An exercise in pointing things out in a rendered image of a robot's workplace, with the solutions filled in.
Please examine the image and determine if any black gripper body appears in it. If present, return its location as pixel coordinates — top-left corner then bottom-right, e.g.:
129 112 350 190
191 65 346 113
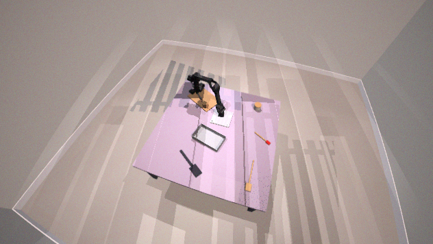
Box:
189 83 205 94

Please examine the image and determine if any dark grey spatula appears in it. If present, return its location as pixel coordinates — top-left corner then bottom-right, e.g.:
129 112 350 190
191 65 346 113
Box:
180 150 202 177

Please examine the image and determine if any light wooden board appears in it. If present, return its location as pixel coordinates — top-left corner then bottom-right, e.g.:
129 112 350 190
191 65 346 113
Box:
187 88 217 112

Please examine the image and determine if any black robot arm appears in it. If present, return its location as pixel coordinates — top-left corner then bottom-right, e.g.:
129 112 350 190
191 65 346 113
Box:
187 72 225 117

